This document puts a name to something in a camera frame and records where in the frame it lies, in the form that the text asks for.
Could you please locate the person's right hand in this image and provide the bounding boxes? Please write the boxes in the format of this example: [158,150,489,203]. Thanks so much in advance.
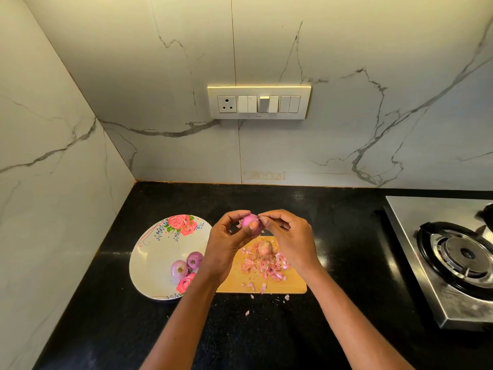
[257,209,325,279]

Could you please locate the person's left hand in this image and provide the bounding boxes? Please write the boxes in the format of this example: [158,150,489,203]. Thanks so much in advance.
[197,209,263,288]

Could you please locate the pile of onion peels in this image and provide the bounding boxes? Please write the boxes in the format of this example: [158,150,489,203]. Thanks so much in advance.
[240,244,292,316]

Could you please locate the person's right forearm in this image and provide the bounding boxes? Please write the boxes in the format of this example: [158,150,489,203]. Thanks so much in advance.
[300,264,417,370]

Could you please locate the person's left forearm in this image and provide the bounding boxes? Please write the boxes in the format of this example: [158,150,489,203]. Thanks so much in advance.
[140,275,227,370]

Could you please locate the wooden cutting board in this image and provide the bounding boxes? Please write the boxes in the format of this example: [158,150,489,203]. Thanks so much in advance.
[216,236,308,294]

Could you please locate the black stone countertop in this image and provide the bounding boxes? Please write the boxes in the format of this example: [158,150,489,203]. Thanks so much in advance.
[32,181,493,370]

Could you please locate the white floral plate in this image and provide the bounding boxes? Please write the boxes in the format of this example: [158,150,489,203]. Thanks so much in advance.
[128,214,214,301]

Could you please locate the stainless steel gas stove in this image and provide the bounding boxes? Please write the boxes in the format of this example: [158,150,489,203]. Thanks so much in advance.
[384,195,493,330]

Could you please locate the black stove burner grate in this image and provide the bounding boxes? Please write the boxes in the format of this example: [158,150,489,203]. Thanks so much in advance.
[479,202,493,233]
[416,221,493,299]

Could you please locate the white wall switch panel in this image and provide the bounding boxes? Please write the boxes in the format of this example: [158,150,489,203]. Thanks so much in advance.
[207,84,313,121]

